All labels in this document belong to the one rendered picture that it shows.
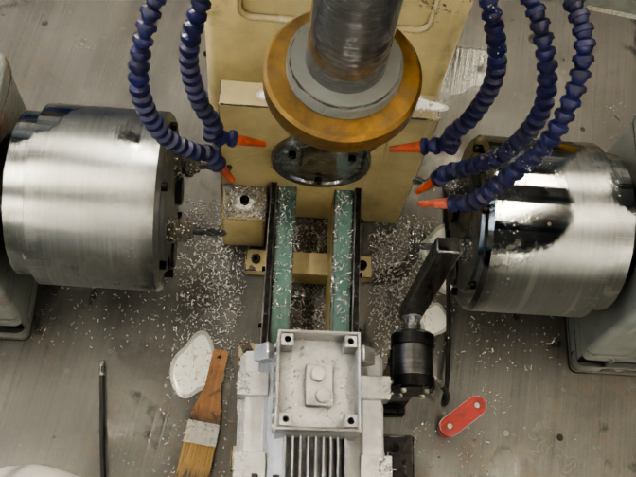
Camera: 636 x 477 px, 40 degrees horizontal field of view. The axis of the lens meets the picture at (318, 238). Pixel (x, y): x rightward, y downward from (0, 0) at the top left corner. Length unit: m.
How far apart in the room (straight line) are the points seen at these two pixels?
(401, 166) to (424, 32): 0.20
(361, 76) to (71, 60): 0.84
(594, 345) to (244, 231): 0.57
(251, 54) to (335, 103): 0.37
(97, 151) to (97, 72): 0.52
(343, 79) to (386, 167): 0.41
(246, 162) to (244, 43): 0.18
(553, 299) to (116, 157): 0.60
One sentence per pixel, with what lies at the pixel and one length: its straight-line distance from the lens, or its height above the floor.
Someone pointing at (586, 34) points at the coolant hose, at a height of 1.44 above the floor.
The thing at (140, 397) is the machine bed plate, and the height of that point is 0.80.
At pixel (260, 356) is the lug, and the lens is 1.12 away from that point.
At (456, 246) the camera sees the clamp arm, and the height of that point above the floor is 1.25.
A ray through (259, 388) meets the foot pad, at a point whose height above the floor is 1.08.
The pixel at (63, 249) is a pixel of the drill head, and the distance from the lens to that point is 1.17.
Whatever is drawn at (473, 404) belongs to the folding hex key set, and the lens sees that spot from 1.42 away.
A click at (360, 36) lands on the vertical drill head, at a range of 0.88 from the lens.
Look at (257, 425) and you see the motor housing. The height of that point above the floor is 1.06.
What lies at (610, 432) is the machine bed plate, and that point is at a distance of 1.51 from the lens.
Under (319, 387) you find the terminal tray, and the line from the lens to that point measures 1.07.
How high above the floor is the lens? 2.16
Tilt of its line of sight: 66 degrees down
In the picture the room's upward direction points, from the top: 12 degrees clockwise
